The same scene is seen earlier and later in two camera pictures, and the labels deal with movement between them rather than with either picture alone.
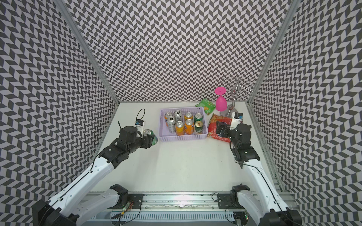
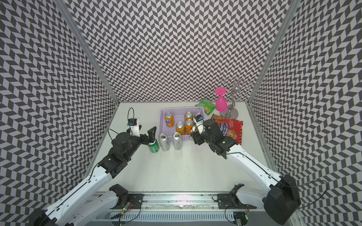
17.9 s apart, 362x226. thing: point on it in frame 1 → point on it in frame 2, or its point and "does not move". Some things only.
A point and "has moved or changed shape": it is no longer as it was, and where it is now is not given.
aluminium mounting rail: [170, 206] does not move
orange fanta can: [180, 128] does not move
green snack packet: [209, 106] does not move
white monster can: [171, 121] → [164, 142]
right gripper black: [226, 128] → [197, 138]
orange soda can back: [188, 115] does not move
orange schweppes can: [189, 126] does not move
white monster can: [178, 115] → [177, 141]
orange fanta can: [168, 114] does not move
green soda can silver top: [147, 132] has moved or changed shape
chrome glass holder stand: [235, 88] does not move
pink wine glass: [221, 104] does not move
